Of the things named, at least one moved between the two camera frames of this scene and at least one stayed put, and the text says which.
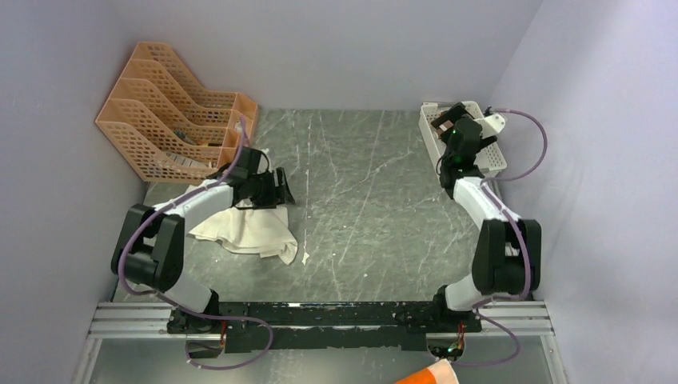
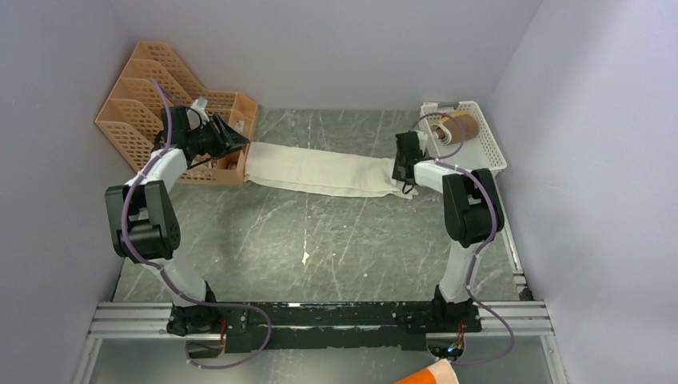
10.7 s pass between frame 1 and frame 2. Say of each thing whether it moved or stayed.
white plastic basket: stayed
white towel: moved
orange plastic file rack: stayed
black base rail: stayed
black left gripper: moved
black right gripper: moved
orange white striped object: stayed
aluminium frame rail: stayed
